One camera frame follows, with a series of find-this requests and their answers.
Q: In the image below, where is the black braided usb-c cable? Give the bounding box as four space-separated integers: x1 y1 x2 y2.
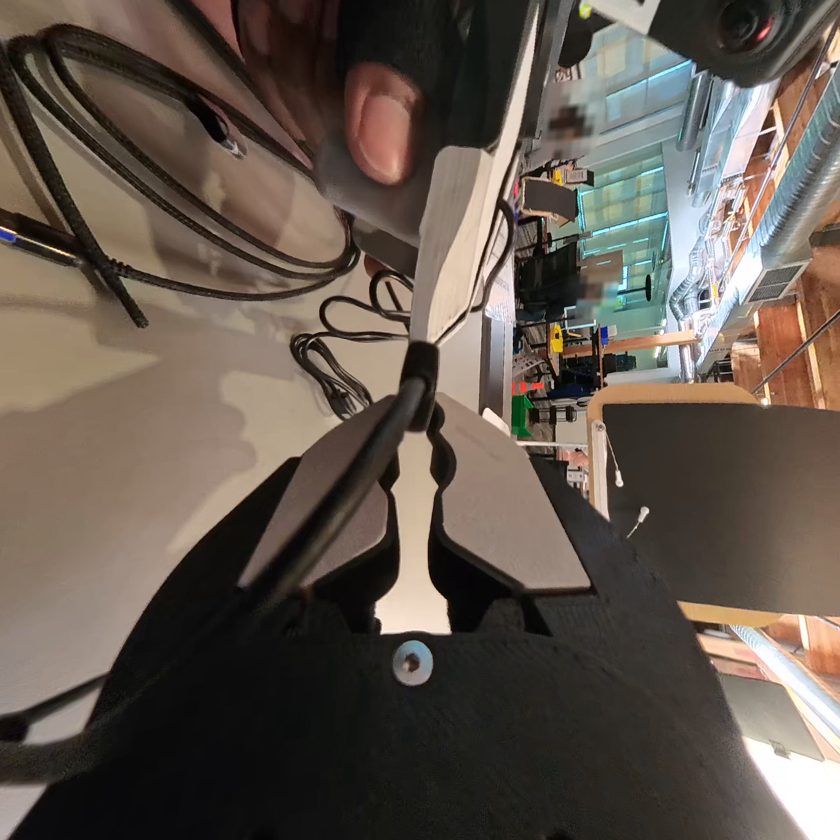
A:
0 23 362 329

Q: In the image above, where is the person's left hand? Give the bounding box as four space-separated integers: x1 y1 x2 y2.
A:
190 0 427 188

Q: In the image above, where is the thin black cable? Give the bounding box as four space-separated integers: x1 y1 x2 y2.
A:
0 197 514 782

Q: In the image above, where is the silver spiral air duct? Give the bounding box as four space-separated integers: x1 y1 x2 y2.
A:
748 85 840 263

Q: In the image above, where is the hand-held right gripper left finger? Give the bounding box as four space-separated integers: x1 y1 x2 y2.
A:
238 395 401 632

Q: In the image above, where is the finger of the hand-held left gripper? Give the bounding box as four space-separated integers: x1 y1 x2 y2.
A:
409 147 496 347

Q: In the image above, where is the dark board with wooden edge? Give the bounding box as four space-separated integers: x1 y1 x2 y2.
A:
587 384 840 627

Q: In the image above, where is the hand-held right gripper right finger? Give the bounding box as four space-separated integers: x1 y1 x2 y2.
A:
428 392 593 632

